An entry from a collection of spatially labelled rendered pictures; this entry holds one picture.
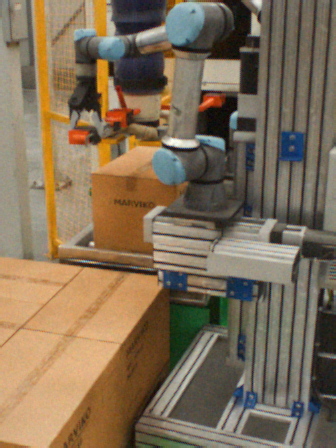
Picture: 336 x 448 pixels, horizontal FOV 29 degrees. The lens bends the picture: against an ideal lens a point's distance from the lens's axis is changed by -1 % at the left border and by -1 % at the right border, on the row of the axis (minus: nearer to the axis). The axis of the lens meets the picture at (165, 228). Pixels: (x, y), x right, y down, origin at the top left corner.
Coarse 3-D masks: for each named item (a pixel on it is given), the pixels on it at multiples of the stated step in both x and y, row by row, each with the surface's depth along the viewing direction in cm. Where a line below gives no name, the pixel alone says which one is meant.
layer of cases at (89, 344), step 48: (0, 288) 269; (48, 288) 269; (96, 288) 270; (144, 288) 270; (0, 336) 231; (48, 336) 231; (96, 336) 231; (144, 336) 252; (0, 384) 202; (48, 384) 202; (96, 384) 206; (144, 384) 259; (0, 432) 180; (48, 432) 180; (96, 432) 210
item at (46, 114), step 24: (48, 0) 382; (96, 0) 332; (72, 24) 364; (96, 24) 337; (72, 72) 376; (48, 96) 409; (48, 120) 415; (48, 144) 420; (72, 144) 394; (48, 168) 425; (48, 192) 430; (48, 216) 437; (48, 240) 444
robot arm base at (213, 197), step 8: (192, 184) 209; (200, 184) 207; (208, 184) 206; (216, 184) 207; (192, 192) 209; (200, 192) 207; (208, 192) 207; (216, 192) 208; (224, 192) 210; (184, 200) 212; (192, 200) 208; (200, 200) 207; (208, 200) 207; (216, 200) 209; (224, 200) 210; (192, 208) 209; (200, 208) 208; (208, 208) 207; (216, 208) 208; (224, 208) 210
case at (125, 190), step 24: (120, 168) 296; (144, 168) 296; (96, 192) 290; (120, 192) 286; (144, 192) 283; (168, 192) 279; (96, 216) 294; (120, 216) 290; (96, 240) 298; (120, 240) 294
